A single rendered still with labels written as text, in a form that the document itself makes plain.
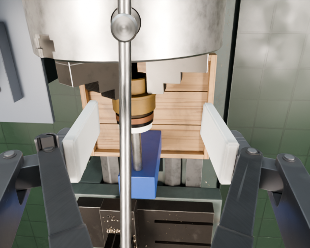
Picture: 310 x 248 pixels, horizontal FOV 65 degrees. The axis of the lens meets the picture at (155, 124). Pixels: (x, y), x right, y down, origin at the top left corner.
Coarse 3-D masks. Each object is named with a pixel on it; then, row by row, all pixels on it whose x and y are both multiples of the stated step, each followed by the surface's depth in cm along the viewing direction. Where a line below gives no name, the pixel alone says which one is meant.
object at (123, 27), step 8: (120, 16) 19; (128, 16) 19; (112, 24) 19; (120, 24) 19; (128, 24) 19; (136, 24) 20; (112, 32) 20; (120, 32) 20; (128, 32) 20; (136, 32) 20; (120, 40) 20; (128, 40) 20
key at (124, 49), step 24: (120, 0) 20; (120, 48) 22; (120, 72) 23; (120, 96) 23; (120, 120) 24; (120, 144) 24; (120, 168) 25; (120, 192) 25; (120, 216) 26; (120, 240) 26
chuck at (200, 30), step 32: (32, 0) 30; (64, 0) 27; (96, 0) 26; (160, 0) 27; (192, 0) 29; (224, 0) 34; (32, 32) 33; (64, 32) 29; (96, 32) 28; (160, 32) 28; (192, 32) 30
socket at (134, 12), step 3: (117, 9) 27; (132, 9) 27; (114, 12) 27; (117, 12) 27; (132, 12) 27; (135, 12) 27; (114, 15) 27; (135, 15) 27; (138, 15) 27; (111, 18) 27; (135, 18) 27; (138, 18) 27; (111, 21) 27; (138, 21) 27; (138, 24) 28; (138, 27) 28; (138, 30) 28
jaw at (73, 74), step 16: (48, 48) 33; (64, 64) 34; (80, 64) 35; (96, 64) 37; (112, 64) 39; (64, 80) 35; (80, 80) 35; (96, 80) 37; (112, 80) 40; (112, 96) 42
